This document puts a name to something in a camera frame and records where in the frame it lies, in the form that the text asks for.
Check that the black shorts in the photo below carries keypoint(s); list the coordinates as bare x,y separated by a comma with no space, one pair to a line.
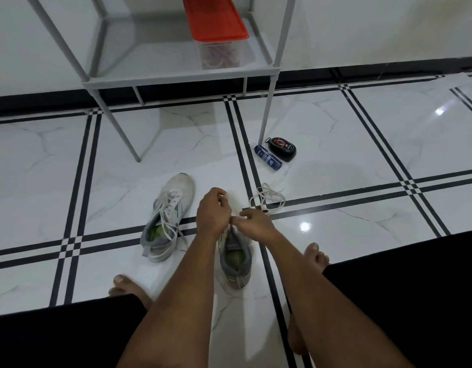
412,295

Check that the person's left hand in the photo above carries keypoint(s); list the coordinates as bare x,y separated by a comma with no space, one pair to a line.
213,216

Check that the black oval polish bottle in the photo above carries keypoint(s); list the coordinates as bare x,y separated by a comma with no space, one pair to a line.
282,149

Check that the person's left foot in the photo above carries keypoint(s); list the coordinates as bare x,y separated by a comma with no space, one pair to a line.
130,289

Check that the person's foot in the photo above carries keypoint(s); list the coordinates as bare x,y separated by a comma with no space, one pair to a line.
130,289
316,256

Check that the person's left forearm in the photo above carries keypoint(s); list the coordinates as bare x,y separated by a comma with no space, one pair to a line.
174,306

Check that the person's right foot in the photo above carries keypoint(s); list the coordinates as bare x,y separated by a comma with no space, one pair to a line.
316,256

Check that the person's right hand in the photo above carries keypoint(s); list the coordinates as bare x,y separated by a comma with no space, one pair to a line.
257,226

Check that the white grey sneaker shoe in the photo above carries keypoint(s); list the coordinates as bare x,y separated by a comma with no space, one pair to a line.
236,264
178,187

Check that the clear container with red lid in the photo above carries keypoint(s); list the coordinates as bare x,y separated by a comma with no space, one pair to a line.
215,19

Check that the grey metal shelf rack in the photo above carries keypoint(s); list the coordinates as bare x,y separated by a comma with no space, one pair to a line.
151,53

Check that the person's right forearm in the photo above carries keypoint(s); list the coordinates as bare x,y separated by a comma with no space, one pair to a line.
335,306

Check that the clear box with red lid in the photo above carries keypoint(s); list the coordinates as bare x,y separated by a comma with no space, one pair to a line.
218,56

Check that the person's right leg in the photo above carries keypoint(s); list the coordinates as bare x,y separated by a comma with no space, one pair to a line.
296,337

